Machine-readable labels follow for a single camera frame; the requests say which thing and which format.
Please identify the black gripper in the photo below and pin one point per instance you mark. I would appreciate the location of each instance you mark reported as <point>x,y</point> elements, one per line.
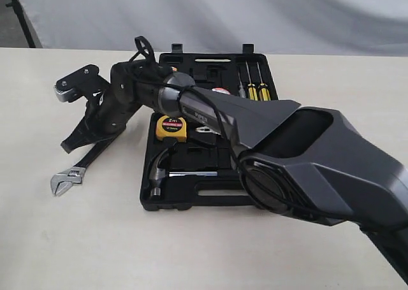
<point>106,116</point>

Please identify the black handled adjustable wrench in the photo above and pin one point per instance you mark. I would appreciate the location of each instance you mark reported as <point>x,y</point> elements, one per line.
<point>65,180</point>

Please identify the claw hammer black grip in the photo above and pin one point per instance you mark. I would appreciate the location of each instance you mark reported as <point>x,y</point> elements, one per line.
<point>158,174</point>

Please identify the black plastic tool case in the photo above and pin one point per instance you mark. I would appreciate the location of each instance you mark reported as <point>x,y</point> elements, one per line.
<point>202,151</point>

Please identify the black electrical tape roll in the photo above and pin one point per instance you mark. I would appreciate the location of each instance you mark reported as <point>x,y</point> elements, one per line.
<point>221,90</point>

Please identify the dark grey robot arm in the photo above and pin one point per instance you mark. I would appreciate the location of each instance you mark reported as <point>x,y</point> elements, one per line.
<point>306,163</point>

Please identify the yellow tape measure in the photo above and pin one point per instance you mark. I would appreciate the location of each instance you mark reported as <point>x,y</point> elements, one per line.
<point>171,127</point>

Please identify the black backdrop stand pole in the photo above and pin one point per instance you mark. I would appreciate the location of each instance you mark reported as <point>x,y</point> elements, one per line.
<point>18,10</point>

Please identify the clear voltage tester screwdriver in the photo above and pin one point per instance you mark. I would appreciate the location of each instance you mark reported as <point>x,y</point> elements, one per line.
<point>241,89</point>

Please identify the yellow black screwdriver left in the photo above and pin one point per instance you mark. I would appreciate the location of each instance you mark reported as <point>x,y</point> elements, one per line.
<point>253,95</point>

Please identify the yellow black screwdriver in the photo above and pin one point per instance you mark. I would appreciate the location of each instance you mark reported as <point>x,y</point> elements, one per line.
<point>253,95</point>
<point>264,94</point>

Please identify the yellow black screwdriver right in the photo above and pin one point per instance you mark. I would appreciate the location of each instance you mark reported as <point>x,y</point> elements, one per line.
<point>264,94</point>

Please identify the white backdrop cloth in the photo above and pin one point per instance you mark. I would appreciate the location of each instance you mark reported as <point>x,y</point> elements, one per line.
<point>337,27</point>

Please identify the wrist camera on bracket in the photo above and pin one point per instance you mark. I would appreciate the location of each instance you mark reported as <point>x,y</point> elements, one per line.
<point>84,82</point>

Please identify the orange handled pliers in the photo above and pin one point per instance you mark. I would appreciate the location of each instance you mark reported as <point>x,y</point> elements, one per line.
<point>205,129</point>

